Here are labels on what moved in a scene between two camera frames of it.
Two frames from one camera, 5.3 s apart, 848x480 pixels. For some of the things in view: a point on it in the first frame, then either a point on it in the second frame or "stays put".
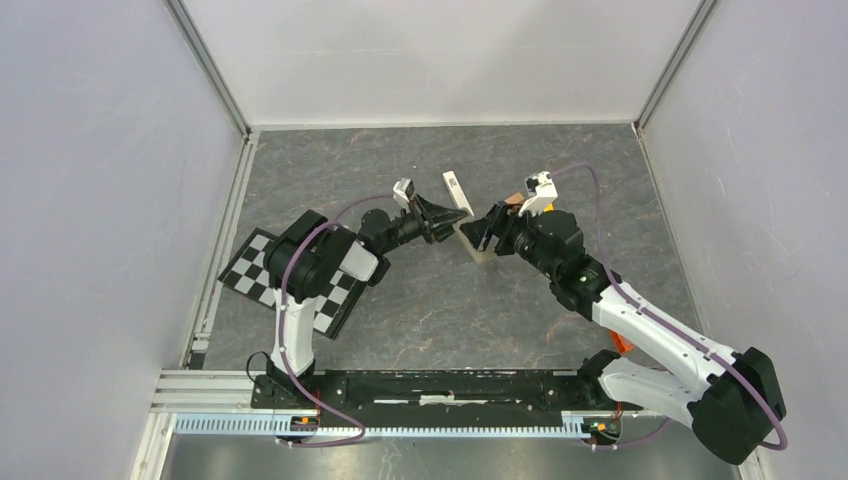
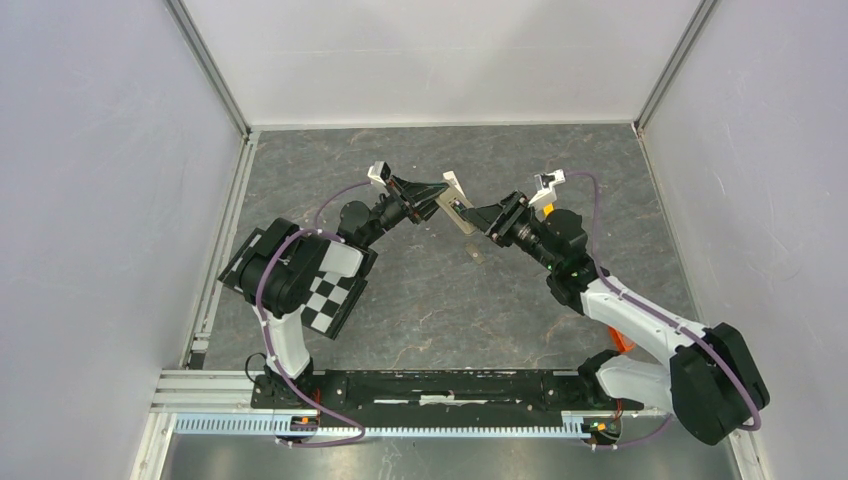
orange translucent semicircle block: (622, 343) stays put
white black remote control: (457, 192) stays put
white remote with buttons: (477, 254) to (454, 202)
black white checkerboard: (246, 271) stays put
